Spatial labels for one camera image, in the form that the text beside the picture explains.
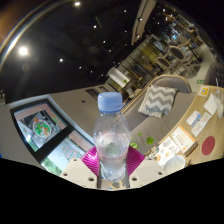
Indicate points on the grey white chevron cushion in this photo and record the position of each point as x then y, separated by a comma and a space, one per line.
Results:
158, 100

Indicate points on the flat round red coaster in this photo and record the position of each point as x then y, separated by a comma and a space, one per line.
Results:
208, 145

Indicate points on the white and orange box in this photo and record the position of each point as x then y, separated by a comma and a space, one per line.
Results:
183, 138

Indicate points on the yellow square table sticker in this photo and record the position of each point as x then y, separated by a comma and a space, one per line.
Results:
203, 91

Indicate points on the white mug with dark lettering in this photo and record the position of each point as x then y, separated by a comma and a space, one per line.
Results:
173, 165

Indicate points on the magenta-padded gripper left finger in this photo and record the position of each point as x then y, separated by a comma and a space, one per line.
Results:
89, 160

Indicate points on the framed food poster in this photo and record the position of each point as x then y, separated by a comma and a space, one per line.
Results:
41, 128

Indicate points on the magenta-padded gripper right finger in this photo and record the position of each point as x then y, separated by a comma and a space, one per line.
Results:
136, 160

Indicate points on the person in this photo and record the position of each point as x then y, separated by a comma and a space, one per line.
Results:
124, 95

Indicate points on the grey curved sofa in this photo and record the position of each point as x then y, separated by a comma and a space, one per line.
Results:
153, 126

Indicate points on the group of dining chairs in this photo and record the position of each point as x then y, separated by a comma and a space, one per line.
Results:
176, 53

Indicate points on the group of ceiling lights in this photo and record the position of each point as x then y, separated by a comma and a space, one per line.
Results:
23, 51

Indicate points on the white printed leaflet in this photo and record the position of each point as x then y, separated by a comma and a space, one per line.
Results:
202, 125

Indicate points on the clear blue-capped water bottle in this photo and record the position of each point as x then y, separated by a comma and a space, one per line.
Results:
111, 140

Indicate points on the white paper slip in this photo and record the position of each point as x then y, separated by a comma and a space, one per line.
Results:
210, 104

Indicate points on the small white blue packet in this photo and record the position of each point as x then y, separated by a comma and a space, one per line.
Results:
193, 117

